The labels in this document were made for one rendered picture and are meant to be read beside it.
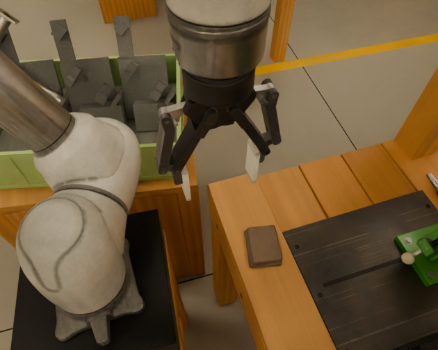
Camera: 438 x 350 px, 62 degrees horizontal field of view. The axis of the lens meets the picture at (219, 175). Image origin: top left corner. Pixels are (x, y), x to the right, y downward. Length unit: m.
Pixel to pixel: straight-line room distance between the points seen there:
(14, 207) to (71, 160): 0.57
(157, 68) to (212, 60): 0.90
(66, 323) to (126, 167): 0.34
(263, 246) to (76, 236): 0.45
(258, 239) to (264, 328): 0.20
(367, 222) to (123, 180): 0.62
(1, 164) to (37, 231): 0.58
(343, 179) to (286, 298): 0.40
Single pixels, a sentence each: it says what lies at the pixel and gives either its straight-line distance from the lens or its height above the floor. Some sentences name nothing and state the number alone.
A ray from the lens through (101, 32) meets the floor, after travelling 3.32.
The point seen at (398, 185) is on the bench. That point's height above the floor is 0.88.
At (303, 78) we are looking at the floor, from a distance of 2.79.
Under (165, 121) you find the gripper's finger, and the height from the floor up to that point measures 1.46.
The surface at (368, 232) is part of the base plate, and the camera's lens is 1.01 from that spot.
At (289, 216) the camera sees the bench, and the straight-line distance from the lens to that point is 1.00.
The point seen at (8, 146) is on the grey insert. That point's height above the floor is 0.85.
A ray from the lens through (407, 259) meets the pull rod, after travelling 0.95.
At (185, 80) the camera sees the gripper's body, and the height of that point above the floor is 1.50.
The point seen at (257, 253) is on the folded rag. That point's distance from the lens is 0.88.
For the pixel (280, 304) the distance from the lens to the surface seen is 0.88.
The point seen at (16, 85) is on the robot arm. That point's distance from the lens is 0.70.
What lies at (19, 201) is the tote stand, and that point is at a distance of 1.27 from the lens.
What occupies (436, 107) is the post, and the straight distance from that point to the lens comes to 1.11.
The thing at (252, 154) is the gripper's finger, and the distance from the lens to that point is 0.50.
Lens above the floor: 1.74
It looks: 55 degrees down
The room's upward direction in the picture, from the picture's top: straight up
